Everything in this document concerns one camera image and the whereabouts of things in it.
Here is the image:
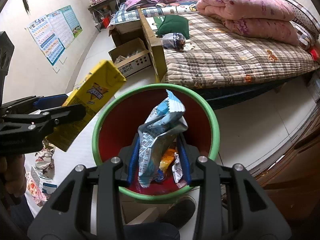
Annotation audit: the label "black shoe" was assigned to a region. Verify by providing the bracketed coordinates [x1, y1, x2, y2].
[157, 195, 196, 229]

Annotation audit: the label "person left hand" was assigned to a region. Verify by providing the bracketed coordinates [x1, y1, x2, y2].
[1, 154, 27, 198]

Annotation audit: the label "white blue milk carton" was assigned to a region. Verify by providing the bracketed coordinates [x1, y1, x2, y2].
[30, 166, 58, 194]

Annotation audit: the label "yellow small carton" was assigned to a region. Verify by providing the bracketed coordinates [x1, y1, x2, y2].
[46, 60, 126, 152]

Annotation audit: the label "orange snack wrapper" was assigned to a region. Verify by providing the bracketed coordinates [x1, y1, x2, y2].
[159, 148, 176, 173]

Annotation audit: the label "folded pink quilt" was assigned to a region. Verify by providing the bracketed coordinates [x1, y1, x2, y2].
[196, 0, 299, 46]

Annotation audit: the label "cardboard box on floor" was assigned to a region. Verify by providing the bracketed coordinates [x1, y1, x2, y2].
[109, 38, 152, 77]

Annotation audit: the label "green cushion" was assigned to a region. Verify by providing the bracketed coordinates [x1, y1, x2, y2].
[156, 15, 190, 40]

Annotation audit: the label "red bin with green rim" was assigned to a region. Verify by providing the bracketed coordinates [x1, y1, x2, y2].
[92, 83, 220, 203]

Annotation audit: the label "blue white snack bag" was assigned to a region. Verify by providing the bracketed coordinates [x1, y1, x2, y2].
[138, 90, 188, 188]

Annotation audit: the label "plaid mattress cover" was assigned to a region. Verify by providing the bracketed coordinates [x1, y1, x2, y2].
[149, 13, 319, 89]

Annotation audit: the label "pocky strawberry box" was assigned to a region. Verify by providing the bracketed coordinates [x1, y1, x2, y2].
[25, 172, 48, 207]

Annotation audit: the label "plastic bag on bed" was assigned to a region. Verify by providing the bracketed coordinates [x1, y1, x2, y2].
[161, 33, 186, 52]

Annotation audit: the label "wooden bed rail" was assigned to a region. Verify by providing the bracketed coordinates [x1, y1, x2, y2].
[137, 7, 167, 83]

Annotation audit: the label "wall poster charts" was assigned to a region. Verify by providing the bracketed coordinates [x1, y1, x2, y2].
[27, 5, 82, 72]

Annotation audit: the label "white printed paper cup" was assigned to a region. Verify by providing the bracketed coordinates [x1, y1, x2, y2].
[172, 153, 183, 184]

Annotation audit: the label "blue checked bedsheet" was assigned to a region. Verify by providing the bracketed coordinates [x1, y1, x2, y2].
[109, 0, 198, 26]

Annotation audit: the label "dark side desk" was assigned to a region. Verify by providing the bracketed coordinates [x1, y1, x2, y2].
[87, 0, 119, 32]

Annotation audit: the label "red bucket under desk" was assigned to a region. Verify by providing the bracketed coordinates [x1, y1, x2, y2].
[102, 17, 110, 29]

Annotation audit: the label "striped pillow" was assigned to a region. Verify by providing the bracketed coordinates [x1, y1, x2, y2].
[285, 0, 319, 50]

